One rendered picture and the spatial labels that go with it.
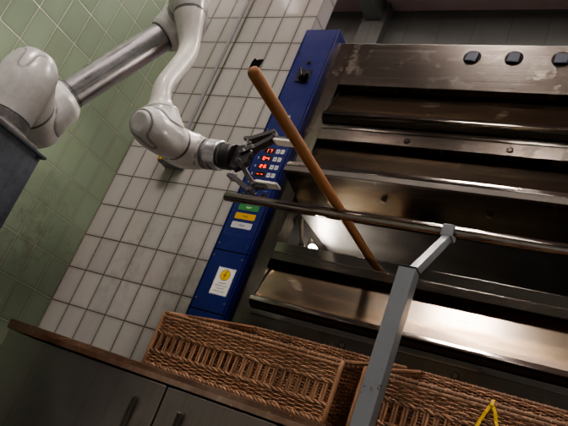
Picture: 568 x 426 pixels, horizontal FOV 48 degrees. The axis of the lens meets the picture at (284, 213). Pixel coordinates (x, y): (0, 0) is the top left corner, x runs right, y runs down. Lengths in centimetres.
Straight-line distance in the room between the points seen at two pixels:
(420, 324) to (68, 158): 154
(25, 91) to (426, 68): 144
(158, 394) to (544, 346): 107
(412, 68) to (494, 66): 30
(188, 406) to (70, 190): 138
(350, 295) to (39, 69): 117
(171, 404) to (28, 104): 89
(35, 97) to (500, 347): 149
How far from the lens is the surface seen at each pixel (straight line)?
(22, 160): 187
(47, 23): 265
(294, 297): 218
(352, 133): 244
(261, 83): 142
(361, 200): 223
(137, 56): 219
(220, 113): 278
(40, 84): 192
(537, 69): 246
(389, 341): 139
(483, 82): 245
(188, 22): 207
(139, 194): 276
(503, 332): 200
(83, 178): 278
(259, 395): 157
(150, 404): 165
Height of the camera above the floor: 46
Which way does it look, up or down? 21 degrees up
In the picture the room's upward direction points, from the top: 21 degrees clockwise
